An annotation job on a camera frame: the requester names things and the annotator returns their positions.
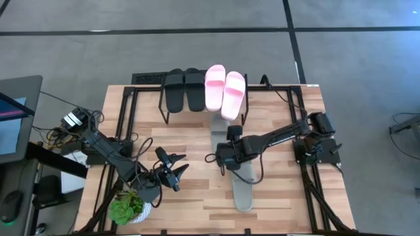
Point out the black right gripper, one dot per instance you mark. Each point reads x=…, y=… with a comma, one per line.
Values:
x=229, y=155

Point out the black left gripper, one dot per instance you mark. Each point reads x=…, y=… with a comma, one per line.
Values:
x=169, y=178

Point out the grey rubber slide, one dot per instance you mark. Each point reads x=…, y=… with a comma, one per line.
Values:
x=243, y=193
x=218, y=131

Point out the pink rubber slide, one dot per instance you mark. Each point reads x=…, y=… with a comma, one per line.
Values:
x=215, y=91
x=233, y=98

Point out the black rubber slide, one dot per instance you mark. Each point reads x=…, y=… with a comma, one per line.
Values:
x=194, y=93
x=174, y=95

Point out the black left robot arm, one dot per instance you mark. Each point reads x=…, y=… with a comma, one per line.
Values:
x=108, y=150

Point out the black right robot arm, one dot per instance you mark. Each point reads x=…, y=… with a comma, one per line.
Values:
x=279, y=134

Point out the green succulent in white pot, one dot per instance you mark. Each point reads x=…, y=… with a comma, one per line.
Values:
x=126, y=206

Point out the white box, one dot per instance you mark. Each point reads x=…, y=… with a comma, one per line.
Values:
x=73, y=182

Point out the grey side desk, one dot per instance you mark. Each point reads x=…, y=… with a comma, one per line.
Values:
x=19, y=177

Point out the grey framed monitor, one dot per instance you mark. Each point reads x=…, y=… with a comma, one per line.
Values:
x=16, y=131

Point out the black computer mouse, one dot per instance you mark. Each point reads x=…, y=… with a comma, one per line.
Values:
x=10, y=204

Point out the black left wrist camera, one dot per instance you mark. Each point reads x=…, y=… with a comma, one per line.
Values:
x=163, y=156

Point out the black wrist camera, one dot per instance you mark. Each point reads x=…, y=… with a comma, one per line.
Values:
x=234, y=132
x=163, y=156

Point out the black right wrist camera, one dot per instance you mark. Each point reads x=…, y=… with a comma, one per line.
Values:
x=234, y=132

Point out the wooden shelf with black frame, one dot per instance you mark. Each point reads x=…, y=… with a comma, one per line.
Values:
x=244, y=109

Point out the black metal table frame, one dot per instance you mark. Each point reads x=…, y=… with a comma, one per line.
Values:
x=128, y=90

